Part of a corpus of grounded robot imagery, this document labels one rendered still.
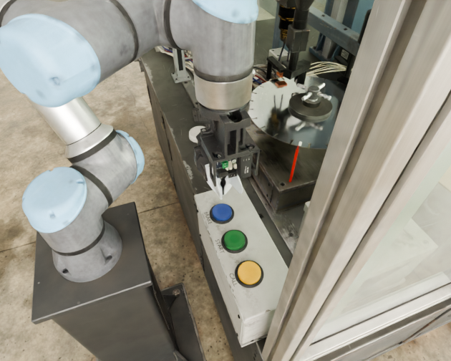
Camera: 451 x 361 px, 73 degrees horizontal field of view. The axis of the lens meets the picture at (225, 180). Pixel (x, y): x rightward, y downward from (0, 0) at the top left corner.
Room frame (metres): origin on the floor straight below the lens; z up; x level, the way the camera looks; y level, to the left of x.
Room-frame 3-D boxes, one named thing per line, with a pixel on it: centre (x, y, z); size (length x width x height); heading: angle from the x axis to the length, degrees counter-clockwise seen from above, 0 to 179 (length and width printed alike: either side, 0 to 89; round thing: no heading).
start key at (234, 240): (0.31, -0.02, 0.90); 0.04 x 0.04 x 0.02
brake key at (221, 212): (0.38, 0.01, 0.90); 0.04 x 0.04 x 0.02
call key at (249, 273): (0.25, -0.04, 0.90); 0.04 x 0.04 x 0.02
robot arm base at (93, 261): (0.38, 0.33, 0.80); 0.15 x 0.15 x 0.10
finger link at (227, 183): (0.37, -0.02, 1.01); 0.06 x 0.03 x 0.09; 21
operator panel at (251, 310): (0.32, -0.03, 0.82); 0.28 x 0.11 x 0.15; 20
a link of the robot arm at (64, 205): (0.38, 0.32, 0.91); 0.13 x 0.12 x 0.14; 154
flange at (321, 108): (0.69, -0.22, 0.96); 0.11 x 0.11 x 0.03
